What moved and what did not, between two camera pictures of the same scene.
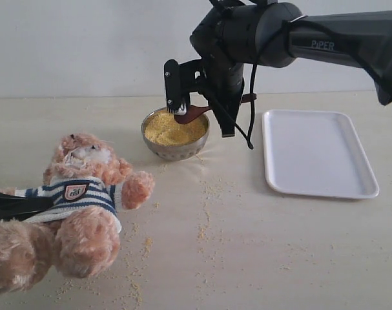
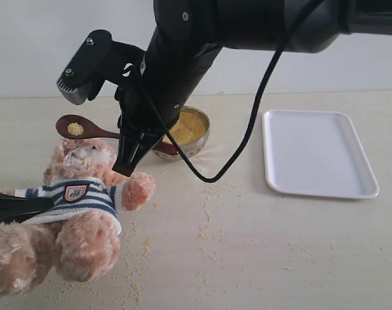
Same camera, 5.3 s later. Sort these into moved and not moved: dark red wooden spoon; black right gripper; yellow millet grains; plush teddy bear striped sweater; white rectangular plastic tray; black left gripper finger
Moved: black right gripper; dark red wooden spoon
Not moved: yellow millet grains; white rectangular plastic tray; black left gripper finger; plush teddy bear striped sweater
